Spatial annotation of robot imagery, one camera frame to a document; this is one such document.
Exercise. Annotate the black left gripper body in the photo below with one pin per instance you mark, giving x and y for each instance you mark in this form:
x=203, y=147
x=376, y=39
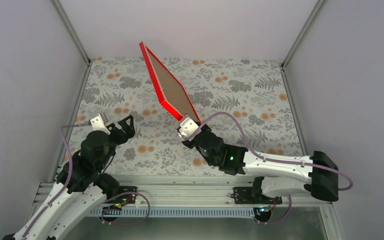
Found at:
x=121, y=139

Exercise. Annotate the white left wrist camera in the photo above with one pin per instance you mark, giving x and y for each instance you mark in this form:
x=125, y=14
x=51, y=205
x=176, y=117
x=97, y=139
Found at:
x=98, y=123

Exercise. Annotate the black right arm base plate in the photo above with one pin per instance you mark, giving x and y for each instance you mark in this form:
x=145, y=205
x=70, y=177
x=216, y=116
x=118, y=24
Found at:
x=249, y=196

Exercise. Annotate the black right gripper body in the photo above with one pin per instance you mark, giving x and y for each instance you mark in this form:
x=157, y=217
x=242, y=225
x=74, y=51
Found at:
x=185, y=143

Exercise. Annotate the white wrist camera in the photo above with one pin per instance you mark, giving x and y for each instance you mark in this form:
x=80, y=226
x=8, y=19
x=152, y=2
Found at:
x=98, y=123
x=187, y=126

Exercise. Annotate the grey slotted cable duct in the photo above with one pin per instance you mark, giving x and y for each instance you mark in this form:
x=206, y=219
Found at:
x=175, y=212

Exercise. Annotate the aluminium corner post right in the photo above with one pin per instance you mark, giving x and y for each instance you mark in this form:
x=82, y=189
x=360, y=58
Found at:
x=302, y=33

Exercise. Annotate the aluminium corner post left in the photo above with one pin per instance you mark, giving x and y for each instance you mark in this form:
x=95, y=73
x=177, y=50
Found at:
x=71, y=30

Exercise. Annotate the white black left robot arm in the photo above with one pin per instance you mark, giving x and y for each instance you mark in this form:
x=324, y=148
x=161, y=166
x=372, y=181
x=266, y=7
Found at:
x=82, y=183

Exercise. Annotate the aluminium corner post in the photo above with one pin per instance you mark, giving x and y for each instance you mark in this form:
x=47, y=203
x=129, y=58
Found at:
x=71, y=30
x=302, y=33

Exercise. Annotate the red picture frame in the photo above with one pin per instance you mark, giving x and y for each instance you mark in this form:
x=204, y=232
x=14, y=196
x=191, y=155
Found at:
x=170, y=92

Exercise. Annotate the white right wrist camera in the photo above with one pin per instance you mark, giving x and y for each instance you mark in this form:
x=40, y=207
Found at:
x=187, y=126

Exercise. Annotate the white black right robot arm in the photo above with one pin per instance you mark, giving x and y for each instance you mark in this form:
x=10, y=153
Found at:
x=274, y=175

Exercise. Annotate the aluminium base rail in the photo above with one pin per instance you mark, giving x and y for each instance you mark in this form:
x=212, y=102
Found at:
x=186, y=191

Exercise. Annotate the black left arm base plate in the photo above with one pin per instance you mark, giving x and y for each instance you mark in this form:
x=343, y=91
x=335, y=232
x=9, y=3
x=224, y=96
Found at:
x=124, y=195

